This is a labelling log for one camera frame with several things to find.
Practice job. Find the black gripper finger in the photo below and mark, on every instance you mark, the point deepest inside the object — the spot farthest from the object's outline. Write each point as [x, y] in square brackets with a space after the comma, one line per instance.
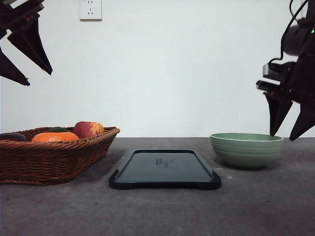
[304, 121]
[278, 107]
[9, 70]
[29, 41]

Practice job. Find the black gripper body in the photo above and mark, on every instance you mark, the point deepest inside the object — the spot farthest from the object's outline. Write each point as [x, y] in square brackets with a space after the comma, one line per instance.
[23, 16]
[300, 84]

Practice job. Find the green ceramic bowl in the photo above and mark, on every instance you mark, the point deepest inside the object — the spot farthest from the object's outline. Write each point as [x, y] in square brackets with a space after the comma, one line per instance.
[245, 149]

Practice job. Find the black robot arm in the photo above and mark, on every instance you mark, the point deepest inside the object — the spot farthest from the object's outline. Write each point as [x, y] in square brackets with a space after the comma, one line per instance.
[299, 41]

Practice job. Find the brown wicker basket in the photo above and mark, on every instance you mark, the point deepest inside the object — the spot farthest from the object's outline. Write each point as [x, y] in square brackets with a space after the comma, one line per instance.
[46, 155]

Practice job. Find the dark purple fruit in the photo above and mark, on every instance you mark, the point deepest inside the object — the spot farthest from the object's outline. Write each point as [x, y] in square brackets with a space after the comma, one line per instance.
[13, 137]

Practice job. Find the dark green fruit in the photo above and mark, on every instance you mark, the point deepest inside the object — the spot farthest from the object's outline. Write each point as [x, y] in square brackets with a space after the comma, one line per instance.
[57, 129]

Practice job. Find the orange tangerine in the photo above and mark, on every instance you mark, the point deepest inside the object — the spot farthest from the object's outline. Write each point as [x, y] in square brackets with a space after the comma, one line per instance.
[55, 137]

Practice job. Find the red yellow apple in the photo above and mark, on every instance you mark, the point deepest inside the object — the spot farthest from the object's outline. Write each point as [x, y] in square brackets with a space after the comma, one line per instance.
[86, 129]

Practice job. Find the dark rectangular tray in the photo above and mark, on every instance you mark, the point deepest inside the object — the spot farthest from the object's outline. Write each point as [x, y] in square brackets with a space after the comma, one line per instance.
[165, 168]

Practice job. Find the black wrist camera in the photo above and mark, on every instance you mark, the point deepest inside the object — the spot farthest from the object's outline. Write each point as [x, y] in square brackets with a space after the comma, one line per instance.
[285, 70]

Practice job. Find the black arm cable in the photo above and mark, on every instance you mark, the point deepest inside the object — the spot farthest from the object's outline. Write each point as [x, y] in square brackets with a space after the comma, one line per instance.
[282, 36]

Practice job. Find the white wall socket left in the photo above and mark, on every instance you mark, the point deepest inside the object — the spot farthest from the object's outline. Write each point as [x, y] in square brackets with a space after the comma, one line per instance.
[90, 10]

